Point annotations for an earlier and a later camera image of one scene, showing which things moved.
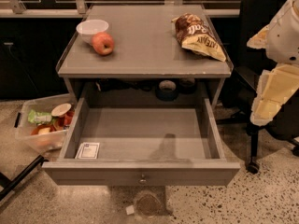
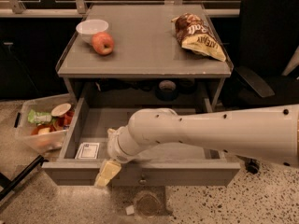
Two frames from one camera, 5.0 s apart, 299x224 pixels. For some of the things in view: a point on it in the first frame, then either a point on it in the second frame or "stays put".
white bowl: x=90 y=27 stays put
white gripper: x=286 y=39 to x=114 y=149
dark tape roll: x=166 y=91 stays put
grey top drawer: x=141 y=146 stays put
